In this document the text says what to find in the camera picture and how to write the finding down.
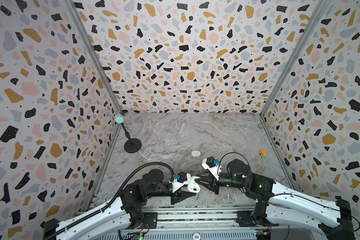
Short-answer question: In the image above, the white earbud charging case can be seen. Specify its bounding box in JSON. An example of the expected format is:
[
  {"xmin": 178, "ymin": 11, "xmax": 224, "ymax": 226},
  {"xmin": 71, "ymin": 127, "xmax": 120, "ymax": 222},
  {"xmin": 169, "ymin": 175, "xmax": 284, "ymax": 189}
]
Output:
[{"xmin": 191, "ymin": 151, "xmax": 201, "ymax": 158}]

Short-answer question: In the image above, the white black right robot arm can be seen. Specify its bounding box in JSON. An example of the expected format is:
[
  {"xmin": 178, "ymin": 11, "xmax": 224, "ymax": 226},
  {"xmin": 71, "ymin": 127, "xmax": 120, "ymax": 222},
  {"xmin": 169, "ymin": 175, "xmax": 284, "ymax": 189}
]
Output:
[{"xmin": 195, "ymin": 157, "xmax": 355, "ymax": 240}]

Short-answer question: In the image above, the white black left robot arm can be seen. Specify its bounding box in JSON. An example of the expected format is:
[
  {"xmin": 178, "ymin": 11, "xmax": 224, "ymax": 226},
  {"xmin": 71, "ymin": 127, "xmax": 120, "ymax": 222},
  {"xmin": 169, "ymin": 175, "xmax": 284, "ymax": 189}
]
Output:
[{"xmin": 42, "ymin": 169, "xmax": 201, "ymax": 240}]

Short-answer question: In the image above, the orange green small cube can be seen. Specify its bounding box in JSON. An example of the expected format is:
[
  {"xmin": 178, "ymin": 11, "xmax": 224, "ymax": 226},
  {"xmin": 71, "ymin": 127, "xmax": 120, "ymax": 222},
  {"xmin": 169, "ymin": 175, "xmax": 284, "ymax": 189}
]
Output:
[{"xmin": 260, "ymin": 150, "xmax": 267, "ymax": 159}]

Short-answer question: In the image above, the black stand with green ball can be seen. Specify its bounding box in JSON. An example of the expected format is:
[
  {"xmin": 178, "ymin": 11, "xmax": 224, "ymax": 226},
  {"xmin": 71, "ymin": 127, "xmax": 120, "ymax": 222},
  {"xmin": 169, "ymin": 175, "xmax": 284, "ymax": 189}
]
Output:
[{"xmin": 114, "ymin": 114, "xmax": 142, "ymax": 154}]

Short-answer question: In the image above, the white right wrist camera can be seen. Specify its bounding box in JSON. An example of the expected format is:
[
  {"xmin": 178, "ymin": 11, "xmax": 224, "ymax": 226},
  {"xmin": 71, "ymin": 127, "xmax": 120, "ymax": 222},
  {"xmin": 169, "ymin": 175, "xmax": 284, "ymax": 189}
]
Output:
[{"xmin": 202, "ymin": 157, "xmax": 222, "ymax": 180}]

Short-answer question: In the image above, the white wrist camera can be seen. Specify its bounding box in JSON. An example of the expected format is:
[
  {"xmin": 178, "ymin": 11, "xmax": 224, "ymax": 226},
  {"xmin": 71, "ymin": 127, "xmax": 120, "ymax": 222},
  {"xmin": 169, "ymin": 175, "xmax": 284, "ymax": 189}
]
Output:
[
  {"xmin": 172, "ymin": 172, "xmax": 192, "ymax": 193},
  {"xmin": 202, "ymin": 157, "xmax": 222, "ymax": 180}
]

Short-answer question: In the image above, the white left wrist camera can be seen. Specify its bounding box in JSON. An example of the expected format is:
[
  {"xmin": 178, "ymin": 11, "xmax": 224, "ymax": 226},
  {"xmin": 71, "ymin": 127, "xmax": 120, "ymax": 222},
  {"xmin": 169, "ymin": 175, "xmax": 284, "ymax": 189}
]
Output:
[{"xmin": 172, "ymin": 172, "xmax": 192, "ymax": 193}]

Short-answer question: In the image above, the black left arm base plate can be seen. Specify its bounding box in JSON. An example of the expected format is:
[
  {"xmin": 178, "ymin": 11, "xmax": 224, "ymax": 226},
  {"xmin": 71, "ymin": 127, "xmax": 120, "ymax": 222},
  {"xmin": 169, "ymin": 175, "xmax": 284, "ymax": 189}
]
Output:
[{"xmin": 129, "ymin": 212, "xmax": 158, "ymax": 229}]

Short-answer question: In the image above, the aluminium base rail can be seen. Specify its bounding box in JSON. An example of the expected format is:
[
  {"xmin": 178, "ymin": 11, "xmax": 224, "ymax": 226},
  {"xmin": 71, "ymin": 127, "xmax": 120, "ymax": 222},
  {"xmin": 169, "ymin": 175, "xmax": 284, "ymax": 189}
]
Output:
[{"xmin": 68, "ymin": 203, "xmax": 323, "ymax": 240}]

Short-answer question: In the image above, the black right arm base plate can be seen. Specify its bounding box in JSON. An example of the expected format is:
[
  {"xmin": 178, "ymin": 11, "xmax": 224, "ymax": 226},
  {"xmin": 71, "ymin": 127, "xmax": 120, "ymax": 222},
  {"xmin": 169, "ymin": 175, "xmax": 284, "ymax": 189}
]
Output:
[{"xmin": 236, "ymin": 211, "xmax": 279, "ymax": 227}]

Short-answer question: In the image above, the aluminium corner frame post left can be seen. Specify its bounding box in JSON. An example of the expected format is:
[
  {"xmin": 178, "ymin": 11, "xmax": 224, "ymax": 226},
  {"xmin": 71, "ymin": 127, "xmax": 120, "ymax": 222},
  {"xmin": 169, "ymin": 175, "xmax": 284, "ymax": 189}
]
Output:
[{"xmin": 64, "ymin": 0, "xmax": 124, "ymax": 115}]

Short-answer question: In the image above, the aluminium corner frame post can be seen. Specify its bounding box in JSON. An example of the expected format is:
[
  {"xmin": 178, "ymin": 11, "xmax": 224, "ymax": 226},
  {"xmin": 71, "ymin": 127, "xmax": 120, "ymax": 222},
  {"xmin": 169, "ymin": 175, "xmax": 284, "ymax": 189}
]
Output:
[
  {"xmin": 260, "ymin": 0, "xmax": 332, "ymax": 119},
  {"xmin": 64, "ymin": 0, "xmax": 124, "ymax": 115}
]

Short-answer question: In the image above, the aluminium corner frame post right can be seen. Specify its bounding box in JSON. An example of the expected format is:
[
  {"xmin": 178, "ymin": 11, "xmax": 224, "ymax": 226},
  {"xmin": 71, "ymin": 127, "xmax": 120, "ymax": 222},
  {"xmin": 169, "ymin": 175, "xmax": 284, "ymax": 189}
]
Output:
[{"xmin": 260, "ymin": 0, "xmax": 332, "ymax": 119}]

